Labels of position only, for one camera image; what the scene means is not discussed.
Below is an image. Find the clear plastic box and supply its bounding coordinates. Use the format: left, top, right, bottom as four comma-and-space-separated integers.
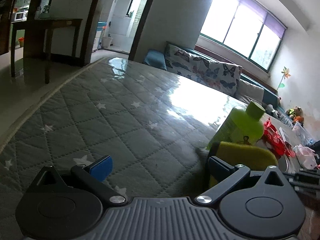
292, 122, 316, 146

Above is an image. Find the white plastic bucket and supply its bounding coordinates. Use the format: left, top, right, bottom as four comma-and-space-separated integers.
101, 37, 113, 49

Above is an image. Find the window with green frame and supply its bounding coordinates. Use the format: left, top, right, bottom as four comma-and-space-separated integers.
200, 0, 286, 72

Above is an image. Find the green plastic detergent bottle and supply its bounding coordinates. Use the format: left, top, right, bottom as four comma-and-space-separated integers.
206, 101, 265, 150

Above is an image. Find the red cut paper decoration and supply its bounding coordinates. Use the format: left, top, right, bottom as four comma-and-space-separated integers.
262, 118, 296, 159

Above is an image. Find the blue cushion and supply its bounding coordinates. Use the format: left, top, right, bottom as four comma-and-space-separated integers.
143, 49, 167, 71

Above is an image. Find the grey quilted star table cover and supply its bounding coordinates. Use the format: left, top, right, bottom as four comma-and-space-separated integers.
0, 56, 311, 240

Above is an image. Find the white microwave oven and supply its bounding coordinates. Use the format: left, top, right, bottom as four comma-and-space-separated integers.
14, 11, 28, 21

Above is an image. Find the yellow and grey microfibre cloth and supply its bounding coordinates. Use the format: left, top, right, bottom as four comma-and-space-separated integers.
195, 141, 278, 189

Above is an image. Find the pink plastic bag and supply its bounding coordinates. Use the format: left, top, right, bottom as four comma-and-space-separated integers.
293, 144, 319, 170

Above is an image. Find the round induction cooktop in table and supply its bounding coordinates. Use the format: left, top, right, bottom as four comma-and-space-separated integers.
277, 155, 302, 173

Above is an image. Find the colourful pinwheel toy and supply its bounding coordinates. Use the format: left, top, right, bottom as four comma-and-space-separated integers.
277, 67, 291, 90

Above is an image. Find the beige cushion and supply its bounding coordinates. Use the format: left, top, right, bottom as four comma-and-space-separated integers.
234, 79, 264, 104

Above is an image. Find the blue white storage cabinet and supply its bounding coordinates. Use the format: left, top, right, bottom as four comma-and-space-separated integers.
92, 21, 107, 51

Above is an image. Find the dark wooden side table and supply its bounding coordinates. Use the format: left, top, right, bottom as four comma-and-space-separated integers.
11, 18, 82, 84

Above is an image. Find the teal sofa bench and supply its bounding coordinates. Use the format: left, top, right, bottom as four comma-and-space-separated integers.
166, 41, 286, 113

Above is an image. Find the plush toys pile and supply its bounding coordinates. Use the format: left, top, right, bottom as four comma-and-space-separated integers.
285, 106, 304, 125

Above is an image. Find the butterfly print cushion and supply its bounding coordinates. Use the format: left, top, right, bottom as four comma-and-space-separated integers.
164, 44, 242, 96

